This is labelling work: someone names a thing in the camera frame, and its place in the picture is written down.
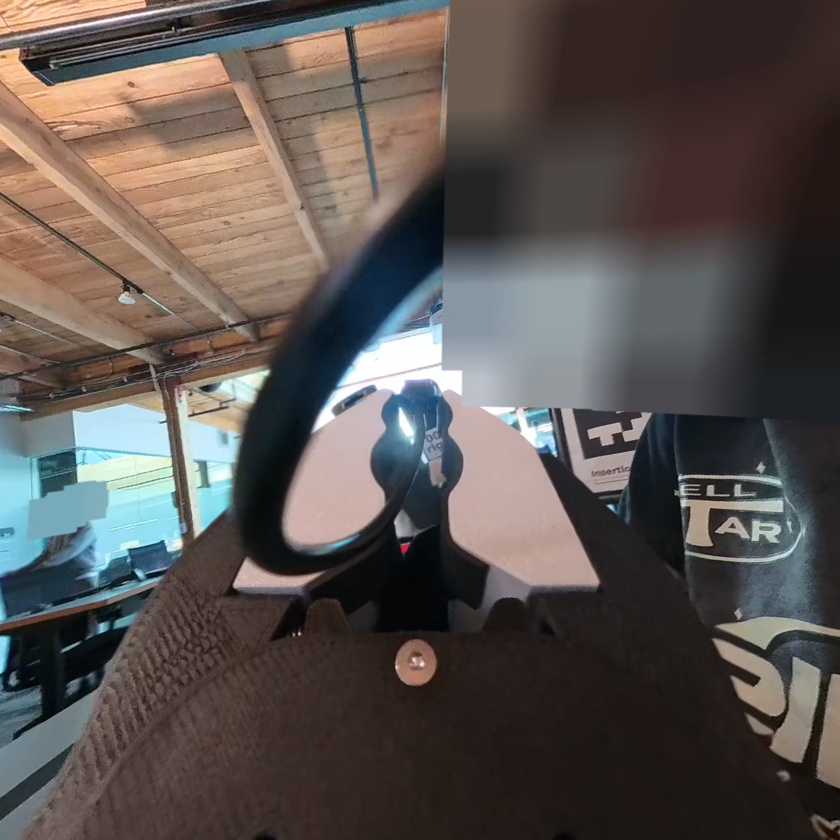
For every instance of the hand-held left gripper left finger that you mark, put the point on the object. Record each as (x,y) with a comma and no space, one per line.
(334,479)

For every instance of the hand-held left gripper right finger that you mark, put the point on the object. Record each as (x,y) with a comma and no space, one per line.
(512,512)

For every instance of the square marker sign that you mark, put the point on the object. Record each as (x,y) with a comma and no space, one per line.
(610,433)

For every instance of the open black laptop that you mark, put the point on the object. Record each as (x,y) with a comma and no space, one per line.
(149,558)

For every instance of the person's black printed shirt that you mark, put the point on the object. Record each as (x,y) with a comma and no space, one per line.
(741,590)

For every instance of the ceiling spot lamp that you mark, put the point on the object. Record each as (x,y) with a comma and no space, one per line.
(126,296)

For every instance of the office desk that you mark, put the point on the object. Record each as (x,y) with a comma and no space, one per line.
(79,607)

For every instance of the black ceiling light bar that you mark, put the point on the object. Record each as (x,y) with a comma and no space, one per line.
(65,65)

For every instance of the black dome camera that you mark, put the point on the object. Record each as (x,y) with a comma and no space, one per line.
(210,387)

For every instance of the wooden support post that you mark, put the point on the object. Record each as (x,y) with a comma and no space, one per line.
(180,459)

